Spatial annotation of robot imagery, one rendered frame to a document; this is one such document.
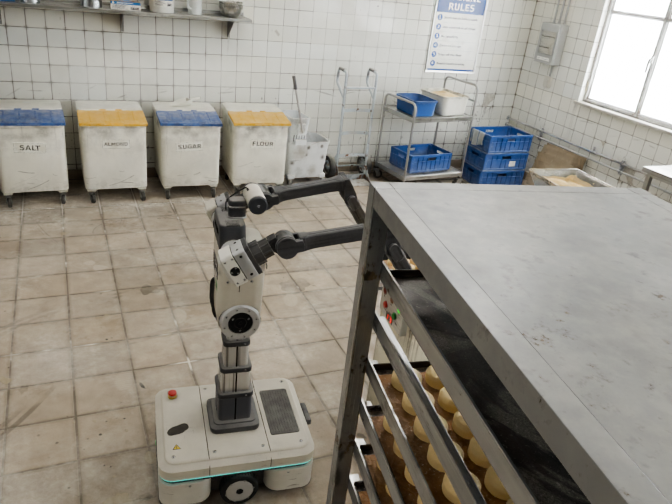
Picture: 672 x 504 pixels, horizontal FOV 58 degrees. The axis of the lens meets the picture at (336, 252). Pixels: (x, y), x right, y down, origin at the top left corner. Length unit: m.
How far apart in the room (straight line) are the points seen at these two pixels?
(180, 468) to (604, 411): 2.23
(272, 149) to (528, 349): 5.32
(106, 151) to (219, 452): 3.44
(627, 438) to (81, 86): 5.80
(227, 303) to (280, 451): 0.70
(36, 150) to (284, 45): 2.51
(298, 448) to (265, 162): 3.62
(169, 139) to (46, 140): 0.97
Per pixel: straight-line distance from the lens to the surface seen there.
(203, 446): 2.68
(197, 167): 5.69
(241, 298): 2.35
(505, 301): 0.64
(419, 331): 0.81
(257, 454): 2.66
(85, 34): 5.99
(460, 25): 7.20
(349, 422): 1.12
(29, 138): 5.50
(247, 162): 5.79
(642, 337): 0.65
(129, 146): 5.54
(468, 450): 0.93
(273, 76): 6.35
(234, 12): 5.89
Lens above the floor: 2.11
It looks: 25 degrees down
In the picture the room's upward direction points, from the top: 7 degrees clockwise
